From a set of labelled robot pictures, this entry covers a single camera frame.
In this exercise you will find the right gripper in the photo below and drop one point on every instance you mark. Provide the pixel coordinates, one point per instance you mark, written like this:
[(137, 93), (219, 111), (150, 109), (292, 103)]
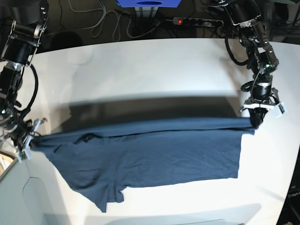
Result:
[(17, 131)]

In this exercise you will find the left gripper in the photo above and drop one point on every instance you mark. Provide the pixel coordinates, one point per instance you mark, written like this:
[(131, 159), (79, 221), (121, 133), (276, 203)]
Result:
[(260, 92)]

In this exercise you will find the dark blue T-shirt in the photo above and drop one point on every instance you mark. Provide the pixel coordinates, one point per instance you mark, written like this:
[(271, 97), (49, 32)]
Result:
[(100, 162)]

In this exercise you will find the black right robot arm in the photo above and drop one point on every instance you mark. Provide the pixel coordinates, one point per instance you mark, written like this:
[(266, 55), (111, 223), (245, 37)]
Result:
[(28, 26)]

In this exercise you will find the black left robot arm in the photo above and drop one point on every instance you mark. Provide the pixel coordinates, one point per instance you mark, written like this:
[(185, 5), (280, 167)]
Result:
[(244, 14)]

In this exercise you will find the black power strip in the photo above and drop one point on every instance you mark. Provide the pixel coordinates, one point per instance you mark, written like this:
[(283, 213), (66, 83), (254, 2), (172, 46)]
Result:
[(200, 22)]

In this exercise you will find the blue plastic box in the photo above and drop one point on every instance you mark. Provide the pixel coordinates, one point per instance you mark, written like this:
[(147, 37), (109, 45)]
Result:
[(148, 3)]

